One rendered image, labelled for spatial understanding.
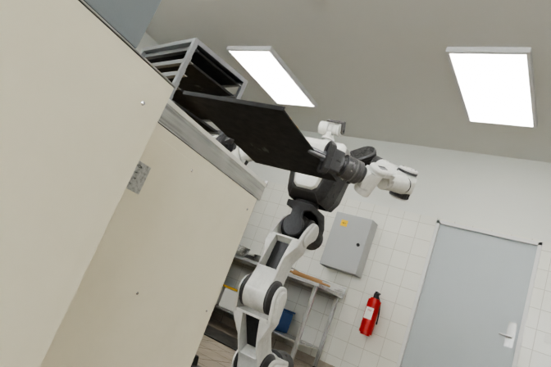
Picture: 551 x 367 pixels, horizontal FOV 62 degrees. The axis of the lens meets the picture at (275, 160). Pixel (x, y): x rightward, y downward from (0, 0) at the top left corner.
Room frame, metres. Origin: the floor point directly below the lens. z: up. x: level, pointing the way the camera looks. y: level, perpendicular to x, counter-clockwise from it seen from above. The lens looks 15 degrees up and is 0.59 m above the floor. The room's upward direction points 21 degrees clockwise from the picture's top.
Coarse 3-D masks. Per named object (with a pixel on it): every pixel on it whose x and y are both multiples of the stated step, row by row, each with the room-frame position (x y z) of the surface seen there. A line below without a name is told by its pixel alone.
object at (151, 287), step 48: (144, 192) 1.02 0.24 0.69; (192, 192) 1.15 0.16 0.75; (240, 192) 1.33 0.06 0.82; (144, 240) 1.07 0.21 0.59; (192, 240) 1.22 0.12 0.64; (240, 240) 1.41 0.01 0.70; (96, 288) 1.01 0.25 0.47; (144, 288) 1.13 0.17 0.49; (192, 288) 1.29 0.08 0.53; (96, 336) 1.06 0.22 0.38; (144, 336) 1.19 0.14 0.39; (192, 336) 1.36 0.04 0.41
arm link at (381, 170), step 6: (372, 168) 1.57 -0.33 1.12; (378, 168) 1.57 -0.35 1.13; (384, 168) 1.60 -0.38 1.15; (378, 174) 1.57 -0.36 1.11; (384, 174) 1.57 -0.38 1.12; (390, 174) 1.59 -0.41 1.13; (384, 180) 1.66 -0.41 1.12; (390, 180) 1.62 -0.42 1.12; (378, 186) 1.68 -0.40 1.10; (384, 186) 1.66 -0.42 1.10; (390, 186) 1.65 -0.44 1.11
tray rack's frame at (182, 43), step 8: (184, 40) 2.62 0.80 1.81; (192, 40) 2.56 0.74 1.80; (144, 48) 2.98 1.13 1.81; (152, 48) 2.90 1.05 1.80; (160, 48) 2.83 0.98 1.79; (168, 48) 2.78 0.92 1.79; (200, 48) 2.60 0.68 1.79; (208, 48) 2.61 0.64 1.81; (144, 56) 3.00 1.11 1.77; (208, 56) 2.72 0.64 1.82; (216, 56) 2.66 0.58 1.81; (216, 64) 2.79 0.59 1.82; (224, 64) 2.71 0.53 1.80; (232, 72) 2.77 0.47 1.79; (240, 80) 2.84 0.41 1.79
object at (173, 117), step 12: (168, 108) 1.00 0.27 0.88; (168, 120) 1.01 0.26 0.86; (180, 120) 1.04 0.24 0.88; (192, 120) 1.07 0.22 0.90; (180, 132) 1.06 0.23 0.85; (192, 132) 1.09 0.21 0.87; (204, 132) 1.12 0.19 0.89; (192, 144) 1.10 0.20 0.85; (204, 144) 1.14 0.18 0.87; (216, 144) 1.18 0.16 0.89; (216, 156) 1.20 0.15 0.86; (228, 156) 1.24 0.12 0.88; (228, 168) 1.25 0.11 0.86; (240, 168) 1.30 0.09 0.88; (240, 180) 1.32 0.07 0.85; (252, 180) 1.37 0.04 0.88; (252, 192) 1.39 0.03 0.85
